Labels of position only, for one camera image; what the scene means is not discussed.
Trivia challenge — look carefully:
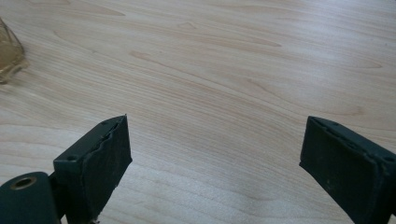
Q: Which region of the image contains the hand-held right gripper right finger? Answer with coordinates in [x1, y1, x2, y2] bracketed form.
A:
[299, 115, 396, 224]

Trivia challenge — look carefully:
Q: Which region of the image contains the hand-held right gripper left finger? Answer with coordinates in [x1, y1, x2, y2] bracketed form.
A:
[53, 114, 134, 224]

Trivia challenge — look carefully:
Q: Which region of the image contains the amber transparent cup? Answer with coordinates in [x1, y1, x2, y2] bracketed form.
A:
[0, 17, 31, 85]

